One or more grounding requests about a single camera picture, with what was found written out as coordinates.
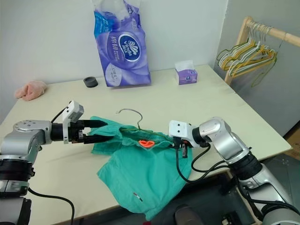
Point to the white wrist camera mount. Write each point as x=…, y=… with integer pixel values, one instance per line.
x=73, y=110
x=178, y=130

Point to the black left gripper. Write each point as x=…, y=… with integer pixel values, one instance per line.
x=76, y=134

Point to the purple tissue roll pack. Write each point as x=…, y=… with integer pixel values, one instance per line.
x=124, y=58

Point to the wooden clothes rack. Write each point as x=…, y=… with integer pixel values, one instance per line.
x=290, y=37

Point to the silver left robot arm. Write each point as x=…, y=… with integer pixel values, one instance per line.
x=25, y=133

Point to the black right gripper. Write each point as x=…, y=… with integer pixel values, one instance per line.
x=188, y=143

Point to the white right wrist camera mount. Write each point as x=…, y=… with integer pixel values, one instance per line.
x=178, y=130

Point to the pink crumpled cloth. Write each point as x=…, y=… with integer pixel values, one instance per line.
x=30, y=90

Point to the dark rounded shape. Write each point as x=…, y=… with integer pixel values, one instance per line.
x=185, y=215

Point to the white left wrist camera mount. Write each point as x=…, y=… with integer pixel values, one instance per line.
x=73, y=110

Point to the green t-shirt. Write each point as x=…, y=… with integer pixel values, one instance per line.
x=140, y=168

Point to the small purple tissue box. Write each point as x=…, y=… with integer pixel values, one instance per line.
x=186, y=77

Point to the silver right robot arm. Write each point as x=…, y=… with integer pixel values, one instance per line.
x=225, y=138

